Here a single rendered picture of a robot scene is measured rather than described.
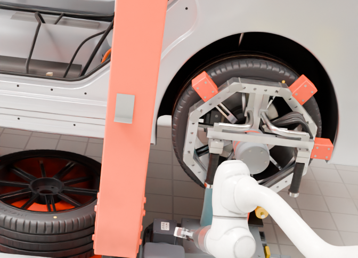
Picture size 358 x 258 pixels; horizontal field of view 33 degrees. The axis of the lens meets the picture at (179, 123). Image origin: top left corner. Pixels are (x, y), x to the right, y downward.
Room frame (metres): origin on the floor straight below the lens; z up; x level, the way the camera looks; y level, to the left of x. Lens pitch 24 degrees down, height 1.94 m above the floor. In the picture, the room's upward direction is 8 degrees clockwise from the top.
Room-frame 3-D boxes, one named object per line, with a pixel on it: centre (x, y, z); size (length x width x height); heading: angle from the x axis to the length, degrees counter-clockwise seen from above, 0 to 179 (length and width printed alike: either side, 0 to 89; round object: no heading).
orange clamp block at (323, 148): (2.36, -0.62, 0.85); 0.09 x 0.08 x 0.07; 94
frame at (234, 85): (2.33, -0.31, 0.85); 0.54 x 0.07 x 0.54; 94
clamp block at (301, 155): (2.14, -0.49, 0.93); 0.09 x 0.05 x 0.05; 4
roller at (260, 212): (2.44, -0.42, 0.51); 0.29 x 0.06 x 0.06; 4
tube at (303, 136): (2.21, -0.41, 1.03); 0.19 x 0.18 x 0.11; 4
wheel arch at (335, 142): (2.56, -0.29, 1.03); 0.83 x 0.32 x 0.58; 94
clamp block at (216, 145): (2.11, -0.15, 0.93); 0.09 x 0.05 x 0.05; 4
